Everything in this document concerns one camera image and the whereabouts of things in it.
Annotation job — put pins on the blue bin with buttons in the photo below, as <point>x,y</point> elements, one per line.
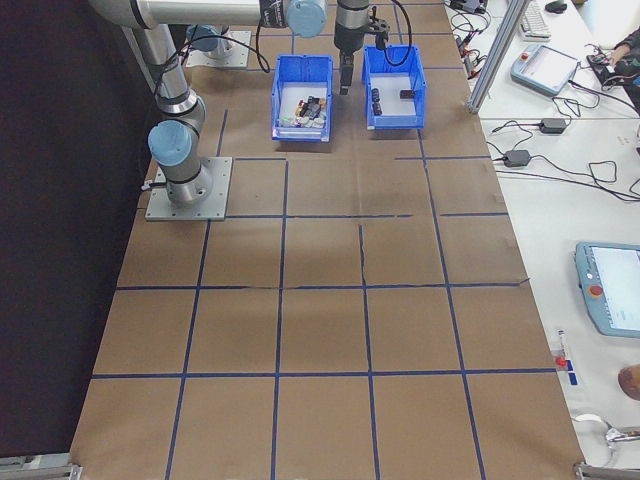
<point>302,67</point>

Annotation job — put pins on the blue bin with capacitors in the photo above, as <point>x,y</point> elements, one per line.
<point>395,122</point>

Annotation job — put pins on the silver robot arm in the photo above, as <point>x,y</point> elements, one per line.
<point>185,175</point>
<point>220,47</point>

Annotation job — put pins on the person forearm dark sleeve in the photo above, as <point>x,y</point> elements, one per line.
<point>632,37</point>

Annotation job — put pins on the black electronics box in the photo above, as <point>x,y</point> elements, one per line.
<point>467,5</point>

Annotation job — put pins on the person hand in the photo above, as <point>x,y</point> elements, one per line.
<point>620,51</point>

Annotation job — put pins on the black cylindrical capacitor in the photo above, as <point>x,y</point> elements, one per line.
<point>375,93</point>
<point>377,107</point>
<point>407,93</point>

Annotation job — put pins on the white foam bin liner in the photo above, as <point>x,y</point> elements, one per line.
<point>395,105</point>
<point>290,97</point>

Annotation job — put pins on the black power adapter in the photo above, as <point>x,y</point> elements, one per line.
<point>516,158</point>
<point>555,125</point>

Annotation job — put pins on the white keyboard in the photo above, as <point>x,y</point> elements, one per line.
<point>535,20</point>

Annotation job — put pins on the grey blue teach pendant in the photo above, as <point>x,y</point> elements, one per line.
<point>615,290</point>
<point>545,70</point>

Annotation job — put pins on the black computer mouse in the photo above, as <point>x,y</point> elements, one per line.
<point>555,6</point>

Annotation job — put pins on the black circuit device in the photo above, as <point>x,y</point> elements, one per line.
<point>612,70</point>

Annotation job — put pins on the white marker red cap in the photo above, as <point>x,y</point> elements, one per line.
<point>562,350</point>

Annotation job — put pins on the blue tape piece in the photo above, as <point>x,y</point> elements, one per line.
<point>575,378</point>

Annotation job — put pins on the brown round object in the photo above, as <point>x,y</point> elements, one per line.
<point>631,381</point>

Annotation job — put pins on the silver metal clamp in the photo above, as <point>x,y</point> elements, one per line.
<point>620,436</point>

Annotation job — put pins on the white square base plate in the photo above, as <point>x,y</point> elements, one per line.
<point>240,55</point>
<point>220,200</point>

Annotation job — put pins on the aluminium profile post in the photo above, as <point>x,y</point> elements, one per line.
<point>495,55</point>

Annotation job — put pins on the black frame cover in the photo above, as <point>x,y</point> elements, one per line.
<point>50,200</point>

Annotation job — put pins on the aluminium frame bar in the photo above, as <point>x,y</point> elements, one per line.
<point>607,472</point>
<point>40,467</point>

